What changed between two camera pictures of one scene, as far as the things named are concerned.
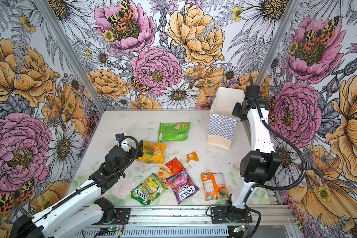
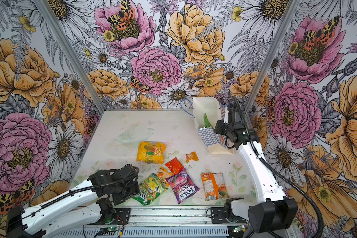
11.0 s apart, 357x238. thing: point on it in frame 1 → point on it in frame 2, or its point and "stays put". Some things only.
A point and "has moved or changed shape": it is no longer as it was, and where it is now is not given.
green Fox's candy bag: x=149 y=190 stays put
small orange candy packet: x=192 y=156 stays put
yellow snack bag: x=153 y=152 stays put
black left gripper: x=134 y=154 → x=133 y=190
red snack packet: x=174 y=166 stays put
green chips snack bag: x=174 y=131 → x=206 y=121
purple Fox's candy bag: x=182 y=185 stays put
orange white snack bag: x=214 y=186 stays put
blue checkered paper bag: x=222 y=122 has moved or changed shape
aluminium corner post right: x=285 y=22 stays put
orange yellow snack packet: x=163 y=175 stays put
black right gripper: x=235 y=111 → x=219 y=125
